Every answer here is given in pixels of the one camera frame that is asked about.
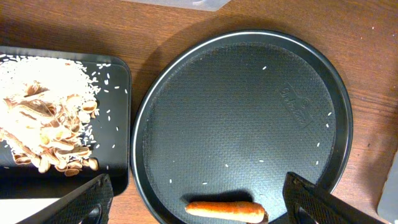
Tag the clear plastic bin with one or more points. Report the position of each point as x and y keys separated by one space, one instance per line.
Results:
x=200 y=5

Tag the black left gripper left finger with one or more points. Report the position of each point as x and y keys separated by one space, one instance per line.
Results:
x=88 y=204

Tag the round black tray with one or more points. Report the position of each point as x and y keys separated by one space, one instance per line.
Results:
x=228 y=118

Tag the black rectangular tray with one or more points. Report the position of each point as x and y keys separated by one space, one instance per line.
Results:
x=110 y=129

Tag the rice and peanut shell pile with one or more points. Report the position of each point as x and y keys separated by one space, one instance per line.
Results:
x=47 y=105

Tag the grey dishwasher rack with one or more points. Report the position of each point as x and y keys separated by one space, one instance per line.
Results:
x=387 y=207

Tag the orange carrot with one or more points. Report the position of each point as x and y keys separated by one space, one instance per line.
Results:
x=248 y=212

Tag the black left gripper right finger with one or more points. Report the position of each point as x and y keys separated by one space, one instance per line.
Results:
x=309 y=203

